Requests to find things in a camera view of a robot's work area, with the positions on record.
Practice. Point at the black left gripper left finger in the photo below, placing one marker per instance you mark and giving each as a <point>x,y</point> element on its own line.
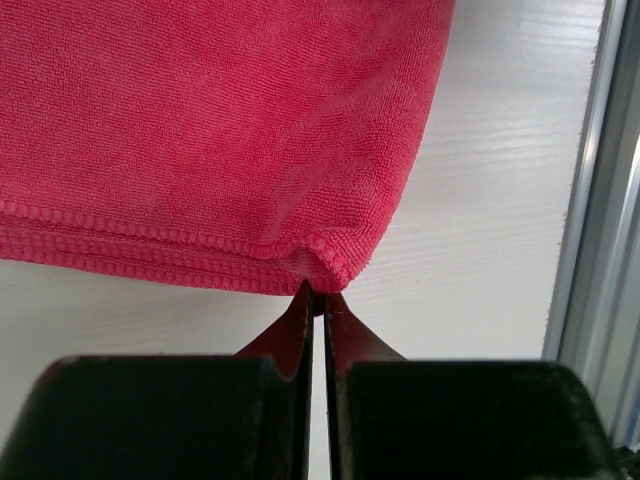
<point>239,416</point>

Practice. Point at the pink towel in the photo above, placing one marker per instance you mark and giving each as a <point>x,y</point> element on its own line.
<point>239,145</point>

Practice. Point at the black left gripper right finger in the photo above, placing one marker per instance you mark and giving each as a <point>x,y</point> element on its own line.
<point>390,417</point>

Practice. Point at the aluminium front rail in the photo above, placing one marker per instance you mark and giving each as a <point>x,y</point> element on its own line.
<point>593,324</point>

